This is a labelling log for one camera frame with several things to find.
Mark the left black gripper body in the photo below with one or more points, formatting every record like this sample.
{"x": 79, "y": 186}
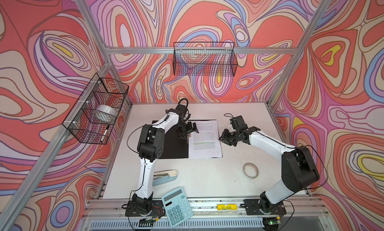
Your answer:
{"x": 182, "y": 128}

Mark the printed paper stack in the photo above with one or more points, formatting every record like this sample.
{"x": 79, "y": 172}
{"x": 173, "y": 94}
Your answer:
{"x": 205, "y": 144}

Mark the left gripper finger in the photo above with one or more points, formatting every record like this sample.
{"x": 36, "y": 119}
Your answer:
{"x": 194, "y": 128}
{"x": 183, "y": 134}

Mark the clear tape roll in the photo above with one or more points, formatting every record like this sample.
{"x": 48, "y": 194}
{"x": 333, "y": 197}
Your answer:
{"x": 250, "y": 171}

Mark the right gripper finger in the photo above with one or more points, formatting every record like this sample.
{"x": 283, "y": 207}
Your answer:
{"x": 230, "y": 142}
{"x": 224, "y": 134}

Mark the black wire basket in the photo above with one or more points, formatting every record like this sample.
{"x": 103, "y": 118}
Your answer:
{"x": 198, "y": 58}
{"x": 85, "y": 123}

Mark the left black wire basket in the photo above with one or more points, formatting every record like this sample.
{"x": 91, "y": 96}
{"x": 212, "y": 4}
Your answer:
{"x": 85, "y": 123}

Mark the blue cream stapler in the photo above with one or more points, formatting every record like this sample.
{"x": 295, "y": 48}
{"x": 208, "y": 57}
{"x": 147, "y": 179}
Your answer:
{"x": 163, "y": 177}

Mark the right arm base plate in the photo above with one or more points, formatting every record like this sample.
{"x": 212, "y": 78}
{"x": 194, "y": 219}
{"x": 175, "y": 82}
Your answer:
{"x": 263, "y": 207}

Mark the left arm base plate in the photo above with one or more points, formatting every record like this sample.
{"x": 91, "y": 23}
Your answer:
{"x": 144, "y": 208}

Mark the yellow label sticker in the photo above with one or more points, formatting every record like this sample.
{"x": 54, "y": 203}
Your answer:
{"x": 227, "y": 207}

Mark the teal calculator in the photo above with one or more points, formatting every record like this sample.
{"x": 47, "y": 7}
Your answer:
{"x": 177, "y": 207}

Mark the white black file folder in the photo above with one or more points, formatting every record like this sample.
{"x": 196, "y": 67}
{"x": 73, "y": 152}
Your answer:
{"x": 175, "y": 147}

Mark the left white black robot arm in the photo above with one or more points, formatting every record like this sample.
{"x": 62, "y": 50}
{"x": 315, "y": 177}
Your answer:
{"x": 151, "y": 146}

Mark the back black wire basket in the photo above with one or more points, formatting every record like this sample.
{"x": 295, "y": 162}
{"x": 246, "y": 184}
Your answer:
{"x": 198, "y": 58}

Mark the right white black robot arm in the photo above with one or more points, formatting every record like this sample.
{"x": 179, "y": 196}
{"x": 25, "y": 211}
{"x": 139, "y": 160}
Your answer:
{"x": 298, "y": 168}

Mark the black marker pen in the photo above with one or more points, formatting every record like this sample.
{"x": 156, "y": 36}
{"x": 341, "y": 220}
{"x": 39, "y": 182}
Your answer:
{"x": 104, "y": 134}

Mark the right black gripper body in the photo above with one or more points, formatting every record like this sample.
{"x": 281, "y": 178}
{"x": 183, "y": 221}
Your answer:
{"x": 233, "y": 136}

